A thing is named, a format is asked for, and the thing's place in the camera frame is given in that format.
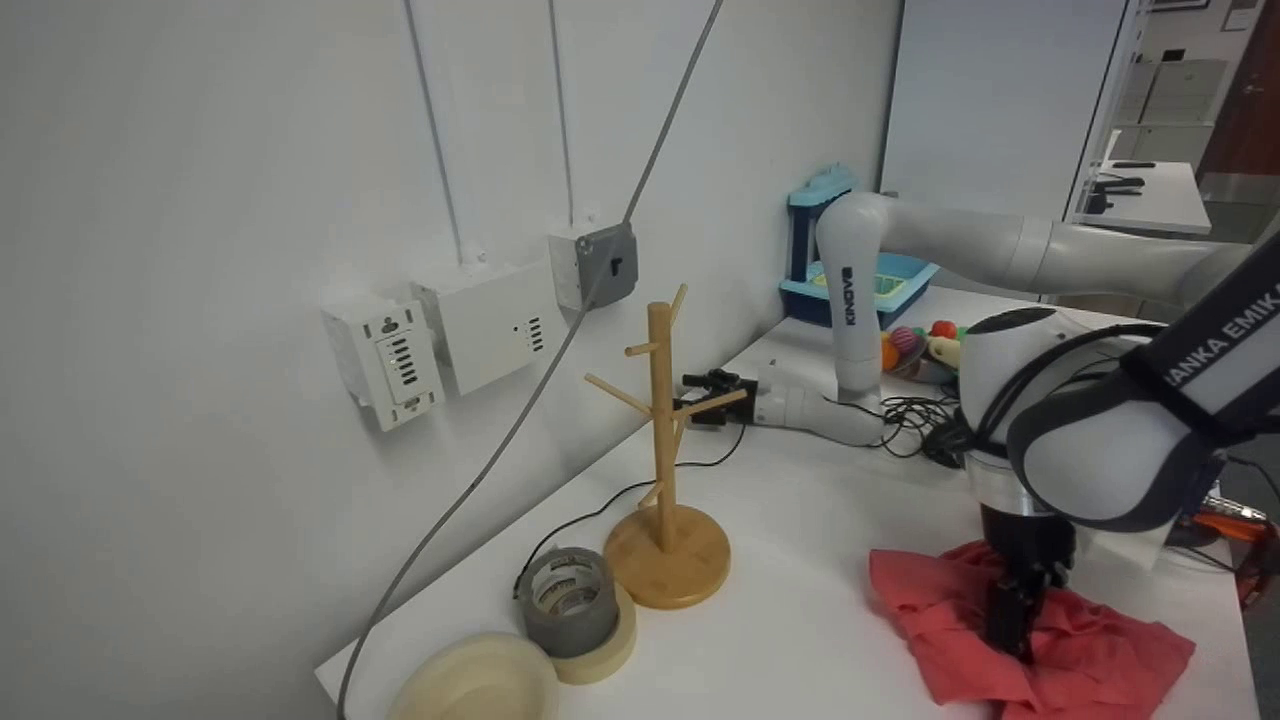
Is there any white wall conduit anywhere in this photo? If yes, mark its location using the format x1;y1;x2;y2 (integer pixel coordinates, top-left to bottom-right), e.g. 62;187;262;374
396;0;474;271
540;0;584;232

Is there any wooden mug tree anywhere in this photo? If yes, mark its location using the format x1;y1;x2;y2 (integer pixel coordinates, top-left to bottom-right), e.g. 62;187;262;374
579;279;754;616

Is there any plain white wall box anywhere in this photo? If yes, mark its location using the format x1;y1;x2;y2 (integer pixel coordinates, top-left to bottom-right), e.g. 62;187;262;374
408;257;574;399

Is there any white labelled wall box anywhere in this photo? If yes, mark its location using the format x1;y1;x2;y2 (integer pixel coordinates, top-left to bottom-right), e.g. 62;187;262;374
318;285;448;437

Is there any white board panel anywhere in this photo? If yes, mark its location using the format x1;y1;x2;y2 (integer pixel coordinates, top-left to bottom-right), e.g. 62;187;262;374
875;0;1137;225

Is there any black game controller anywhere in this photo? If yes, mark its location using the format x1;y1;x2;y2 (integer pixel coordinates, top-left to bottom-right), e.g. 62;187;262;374
916;415;981;471

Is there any thin black table cable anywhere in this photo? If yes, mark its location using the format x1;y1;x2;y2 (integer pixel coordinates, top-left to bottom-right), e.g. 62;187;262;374
512;415;754;603

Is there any black cable on Franka arm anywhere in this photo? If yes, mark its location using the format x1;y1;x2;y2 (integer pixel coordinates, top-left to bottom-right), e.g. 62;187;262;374
973;315;1175;453

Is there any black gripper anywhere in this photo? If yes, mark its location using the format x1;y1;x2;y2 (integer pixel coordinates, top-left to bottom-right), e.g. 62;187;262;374
981;499;1081;666

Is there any black cable connector block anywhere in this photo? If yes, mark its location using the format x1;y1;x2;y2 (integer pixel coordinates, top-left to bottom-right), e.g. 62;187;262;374
677;369;766;432

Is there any grey junction box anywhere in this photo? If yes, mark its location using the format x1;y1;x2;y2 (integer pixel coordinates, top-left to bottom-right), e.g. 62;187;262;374
544;217;640;315

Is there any grey wall cable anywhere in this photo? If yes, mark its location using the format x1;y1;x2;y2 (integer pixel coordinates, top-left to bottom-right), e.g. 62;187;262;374
332;0;730;720

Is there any white background table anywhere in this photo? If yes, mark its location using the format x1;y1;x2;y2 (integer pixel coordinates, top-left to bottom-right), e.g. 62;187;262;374
1064;124;1216;235

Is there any brown wooden door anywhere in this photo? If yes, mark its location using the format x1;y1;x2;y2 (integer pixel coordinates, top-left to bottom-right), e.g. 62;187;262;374
1198;0;1280;176

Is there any cream tape roll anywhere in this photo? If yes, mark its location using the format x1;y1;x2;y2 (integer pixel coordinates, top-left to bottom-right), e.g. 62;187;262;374
554;603;640;688

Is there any black tangled cable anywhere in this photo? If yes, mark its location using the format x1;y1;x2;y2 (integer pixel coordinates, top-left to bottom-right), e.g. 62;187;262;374
872;390;973;462

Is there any blue and white box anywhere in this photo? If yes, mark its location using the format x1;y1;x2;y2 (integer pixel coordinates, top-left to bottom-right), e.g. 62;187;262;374
778;159;944;331

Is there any red shirt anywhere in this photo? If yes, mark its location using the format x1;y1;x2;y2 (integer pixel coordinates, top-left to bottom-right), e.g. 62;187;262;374
864;536;1201;720

